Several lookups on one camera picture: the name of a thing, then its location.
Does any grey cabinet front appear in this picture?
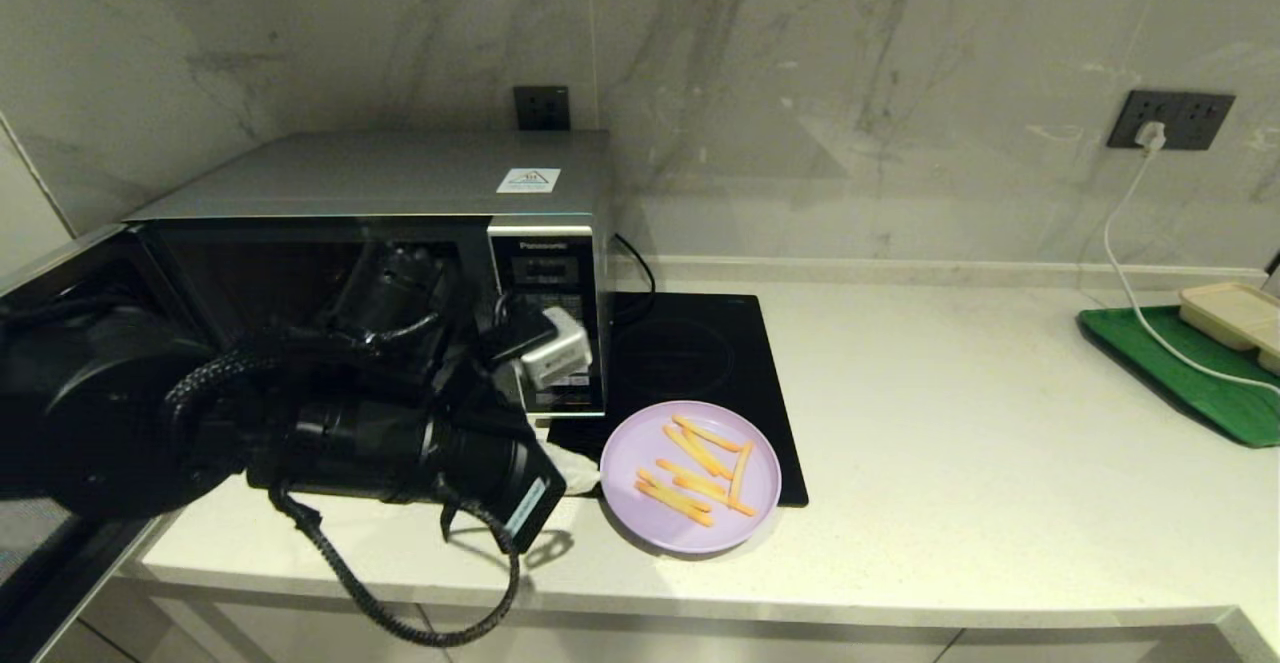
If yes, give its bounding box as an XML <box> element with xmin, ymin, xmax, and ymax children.
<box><xmin>930</xmin><ymin>623</ymin><xmax>1246</xmax><ymax>663</ymax></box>
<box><xmin>420</xmin><ymin>598</ymin><xmax>963</xmax><ymax>663</ymax></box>
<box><xmin>40</xmin><ymin>578</ymin><xmax>451</xmax><ymax>663</ymax></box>

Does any silver Panasonic microwave oven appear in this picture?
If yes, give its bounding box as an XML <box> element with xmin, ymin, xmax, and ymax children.
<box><xmin>125</xmin><ymin>128</ymin><xmax>619</xmax><ymax>419</ymax></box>

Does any beige lunch container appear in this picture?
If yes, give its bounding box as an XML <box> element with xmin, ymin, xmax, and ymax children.
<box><xmin>1176</xmin><ymin>281</ymin><xmax>1280</xmax><ymax>379</ymax></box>

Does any small dark wall socket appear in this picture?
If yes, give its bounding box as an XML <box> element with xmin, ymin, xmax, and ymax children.
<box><xmin>513</xmin><ymin>84</ymin><xmax>573</xmax><ymax>132</ymax></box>

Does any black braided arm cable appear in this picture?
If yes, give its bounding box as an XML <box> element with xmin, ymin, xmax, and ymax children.
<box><xmin>165</xmin><ymin>328</ymin><xmax>523</xmax><ymax>647</ymax></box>

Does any wide dark wall socket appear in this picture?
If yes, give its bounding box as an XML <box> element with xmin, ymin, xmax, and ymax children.
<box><xmin>1106</xmin><ymin>89</ymin><xmax>1237</xmax><ymax>152</ymax></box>

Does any lilac round plate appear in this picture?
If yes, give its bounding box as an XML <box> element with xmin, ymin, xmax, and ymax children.
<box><xmin>598</xmin><ymin>400</ymin><xmax>782</xmax><ymax>554</ymax></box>

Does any green plastic tray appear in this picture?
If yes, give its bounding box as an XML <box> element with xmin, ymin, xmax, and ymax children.
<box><xmin>1076</xmin><ymin>303</ymin><xmax>1280</xmax><ymax>447</ymax></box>

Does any black induction cooktop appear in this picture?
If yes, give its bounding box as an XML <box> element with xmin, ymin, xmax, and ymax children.
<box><xmin>545</xmin><ymin>290</ymin><xmax>809</xmax><ymax>507</ymax></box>

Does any microwave door with dark glass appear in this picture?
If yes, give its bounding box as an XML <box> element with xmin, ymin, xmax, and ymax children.
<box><xmin>0</xmin><ymin>223</ymin><xmax>191</xmax><ymax>663</ymax></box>

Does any white cable with plug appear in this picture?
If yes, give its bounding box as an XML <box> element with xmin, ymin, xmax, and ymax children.
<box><xmin>1102</xmin><ymin>120</ymin><xmax>1280</xmax><ymax>399</ymax></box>

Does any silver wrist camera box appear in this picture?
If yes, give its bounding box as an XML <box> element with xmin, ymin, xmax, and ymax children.
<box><xmin>508</xmin><ymin>305</ymin><xmax>594</xmax><ymax>391</ymax></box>

